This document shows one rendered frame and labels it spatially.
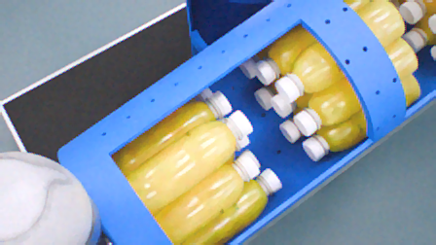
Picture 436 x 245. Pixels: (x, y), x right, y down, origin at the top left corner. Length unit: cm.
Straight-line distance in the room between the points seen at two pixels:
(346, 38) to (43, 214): 54
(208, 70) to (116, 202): 23
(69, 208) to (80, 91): 153
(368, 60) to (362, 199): 125
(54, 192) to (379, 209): 170
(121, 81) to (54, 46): 36
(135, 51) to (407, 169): 99
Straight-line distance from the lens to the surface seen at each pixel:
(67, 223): 55
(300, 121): 97
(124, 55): 207
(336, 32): 91
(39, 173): 53
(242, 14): 192
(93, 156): 88
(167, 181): 88
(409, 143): 221
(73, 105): 205
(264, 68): 99
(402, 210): 216
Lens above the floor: 206
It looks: 75 degrees down
